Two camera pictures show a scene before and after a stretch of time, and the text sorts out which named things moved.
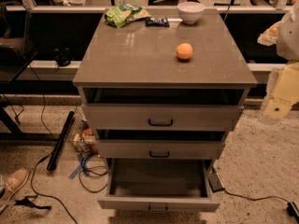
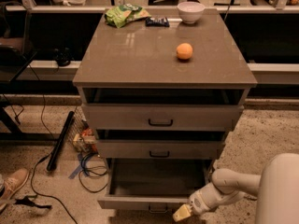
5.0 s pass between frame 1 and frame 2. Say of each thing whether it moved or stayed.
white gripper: moved
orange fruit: stayed
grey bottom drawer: stayed
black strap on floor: stayed
